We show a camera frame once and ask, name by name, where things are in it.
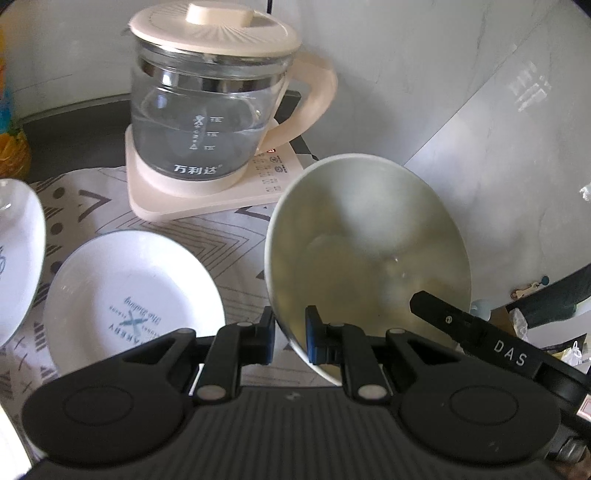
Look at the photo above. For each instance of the glass electric kettle cream lid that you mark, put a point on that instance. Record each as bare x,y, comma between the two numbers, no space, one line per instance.
216,83

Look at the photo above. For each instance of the white blue-rimmed plate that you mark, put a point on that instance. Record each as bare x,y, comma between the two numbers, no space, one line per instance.
22,241

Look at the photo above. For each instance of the cream kettle heating base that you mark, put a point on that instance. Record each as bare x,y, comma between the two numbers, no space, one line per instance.
154,197

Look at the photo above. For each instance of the white printed plate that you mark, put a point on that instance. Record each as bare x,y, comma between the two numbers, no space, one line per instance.
122,289

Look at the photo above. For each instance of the patterned white table cloth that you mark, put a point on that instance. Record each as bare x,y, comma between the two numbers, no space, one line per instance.
82,205

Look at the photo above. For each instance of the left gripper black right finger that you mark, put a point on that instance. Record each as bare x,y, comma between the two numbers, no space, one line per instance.
358,355

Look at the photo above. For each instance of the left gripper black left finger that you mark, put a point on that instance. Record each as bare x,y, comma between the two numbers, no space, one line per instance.
235,346

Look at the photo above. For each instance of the orange juice bottle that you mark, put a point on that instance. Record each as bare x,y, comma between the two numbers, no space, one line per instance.
15,151

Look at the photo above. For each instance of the white bowl with floral pattern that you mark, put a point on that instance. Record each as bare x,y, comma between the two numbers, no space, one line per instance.
357,235

